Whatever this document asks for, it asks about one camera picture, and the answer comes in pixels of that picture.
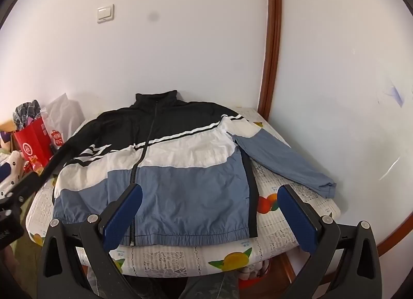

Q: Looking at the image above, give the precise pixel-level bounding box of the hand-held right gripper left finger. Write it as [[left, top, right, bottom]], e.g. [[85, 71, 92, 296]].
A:
[[37, 184, 143, 299]]

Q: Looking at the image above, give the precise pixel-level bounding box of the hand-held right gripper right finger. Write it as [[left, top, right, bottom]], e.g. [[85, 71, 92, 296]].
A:
[[277, 184, 383, 299]]

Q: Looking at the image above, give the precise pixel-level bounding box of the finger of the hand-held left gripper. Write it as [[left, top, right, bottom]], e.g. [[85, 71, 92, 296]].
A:
[[11, 135, 80, 202]]

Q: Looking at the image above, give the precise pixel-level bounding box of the black white blue jacket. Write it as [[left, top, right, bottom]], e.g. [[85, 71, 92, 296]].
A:
[[52, 90, 337, 248]]

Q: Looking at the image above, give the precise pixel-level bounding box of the fruit print tablecloth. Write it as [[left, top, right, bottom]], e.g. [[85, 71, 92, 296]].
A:
[[25, 106, 342, 278]]

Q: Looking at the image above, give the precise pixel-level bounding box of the red paper bag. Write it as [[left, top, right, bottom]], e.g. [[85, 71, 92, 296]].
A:
[[13, 115, 55, 171]]

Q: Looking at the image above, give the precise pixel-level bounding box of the white floral cloth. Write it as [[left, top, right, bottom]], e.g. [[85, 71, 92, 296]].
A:
[[0, 151, 26, 199]]

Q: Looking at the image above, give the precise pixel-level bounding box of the green cloth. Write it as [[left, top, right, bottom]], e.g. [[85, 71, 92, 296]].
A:
[[8, 238, 44, 290]]

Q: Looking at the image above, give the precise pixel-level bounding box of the white plastic shopping bag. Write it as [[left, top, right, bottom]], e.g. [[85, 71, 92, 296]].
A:
[[40, 93, 86, 148]]

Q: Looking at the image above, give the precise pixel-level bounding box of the grey plaid cloth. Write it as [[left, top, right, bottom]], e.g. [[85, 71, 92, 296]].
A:
[[13, 100, 42, 132]]

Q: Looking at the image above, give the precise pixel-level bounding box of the red patterned cloth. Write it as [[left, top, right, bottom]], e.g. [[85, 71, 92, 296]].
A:
[[237, 262, 272, 288]]

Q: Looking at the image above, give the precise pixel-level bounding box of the grey patterned cloth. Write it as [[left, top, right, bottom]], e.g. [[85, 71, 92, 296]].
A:
[[185, 273, 240, 299]]

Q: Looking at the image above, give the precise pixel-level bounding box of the white light switch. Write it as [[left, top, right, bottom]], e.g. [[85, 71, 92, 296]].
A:
[[97, 4, 115, 24]]

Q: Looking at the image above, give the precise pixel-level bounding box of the brown wooden door frame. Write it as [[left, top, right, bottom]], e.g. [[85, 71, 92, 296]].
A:
[[256, 0, 283, 122]]

